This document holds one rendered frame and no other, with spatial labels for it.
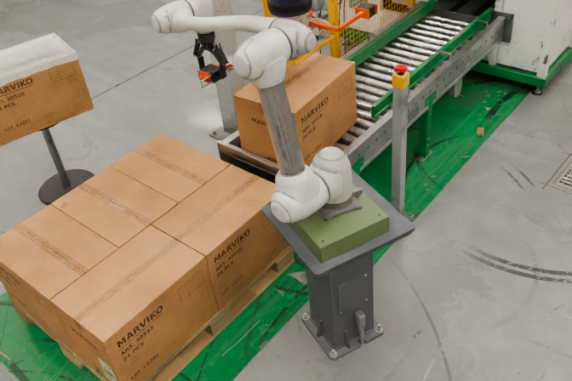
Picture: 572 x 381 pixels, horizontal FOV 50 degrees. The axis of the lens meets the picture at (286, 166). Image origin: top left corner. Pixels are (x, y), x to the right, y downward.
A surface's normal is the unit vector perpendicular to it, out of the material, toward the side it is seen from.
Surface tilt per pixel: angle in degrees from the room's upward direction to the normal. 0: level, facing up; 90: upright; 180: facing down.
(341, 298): 90
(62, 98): 90
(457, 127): 0
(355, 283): 90
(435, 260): 0
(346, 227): 1
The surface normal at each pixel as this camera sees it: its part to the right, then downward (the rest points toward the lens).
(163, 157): -0.09, -0.80
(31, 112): 0.59, 0.44
